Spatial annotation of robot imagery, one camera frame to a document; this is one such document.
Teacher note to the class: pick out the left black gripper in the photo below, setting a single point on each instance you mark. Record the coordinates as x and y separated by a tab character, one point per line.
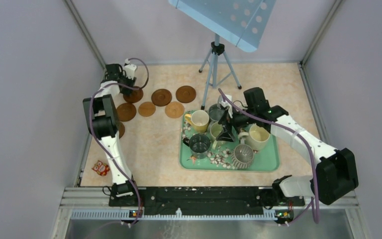
131	82

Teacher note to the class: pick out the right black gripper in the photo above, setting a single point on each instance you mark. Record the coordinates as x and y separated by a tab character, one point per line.
227	123

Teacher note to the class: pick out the dark brown wooden coaster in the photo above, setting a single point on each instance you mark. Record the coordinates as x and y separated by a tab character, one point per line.
161	97
185	94
135	96

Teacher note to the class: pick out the dark grey mug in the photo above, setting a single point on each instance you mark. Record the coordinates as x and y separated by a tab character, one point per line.
199	145

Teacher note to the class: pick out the green floral serving tray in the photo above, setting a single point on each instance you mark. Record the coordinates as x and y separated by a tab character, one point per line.
220	158

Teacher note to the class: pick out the yellow mug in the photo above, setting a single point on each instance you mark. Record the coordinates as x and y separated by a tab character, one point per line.
199	120

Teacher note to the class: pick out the light woven rattan coaster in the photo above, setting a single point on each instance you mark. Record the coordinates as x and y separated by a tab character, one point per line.
174	110
146	109

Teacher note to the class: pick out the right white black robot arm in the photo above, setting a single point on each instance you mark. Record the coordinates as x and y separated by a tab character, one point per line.
334	171

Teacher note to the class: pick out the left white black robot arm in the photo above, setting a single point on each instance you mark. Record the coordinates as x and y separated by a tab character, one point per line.
104	125

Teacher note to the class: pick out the light green mug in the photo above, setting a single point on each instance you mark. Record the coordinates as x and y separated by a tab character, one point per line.
214	131

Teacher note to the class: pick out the grey ribbed mug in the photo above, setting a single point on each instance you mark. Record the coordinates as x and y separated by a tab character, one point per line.
216	112

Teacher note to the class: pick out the grey striped mug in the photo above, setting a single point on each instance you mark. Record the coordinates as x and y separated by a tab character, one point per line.
242	156

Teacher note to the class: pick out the cream mug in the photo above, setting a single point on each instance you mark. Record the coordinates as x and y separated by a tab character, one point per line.
256	137

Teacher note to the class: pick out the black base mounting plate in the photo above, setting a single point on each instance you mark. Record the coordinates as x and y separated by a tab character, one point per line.
205	201

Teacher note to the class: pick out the blue tripod stand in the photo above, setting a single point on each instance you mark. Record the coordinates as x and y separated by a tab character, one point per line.
211	59

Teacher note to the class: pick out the red owl sticker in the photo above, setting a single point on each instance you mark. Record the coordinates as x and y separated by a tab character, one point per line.
101	168

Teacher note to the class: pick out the blue perforated panel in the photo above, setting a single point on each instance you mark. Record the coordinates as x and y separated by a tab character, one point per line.
240	22

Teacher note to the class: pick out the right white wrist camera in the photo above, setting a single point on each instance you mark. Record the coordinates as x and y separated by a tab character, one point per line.
224	104

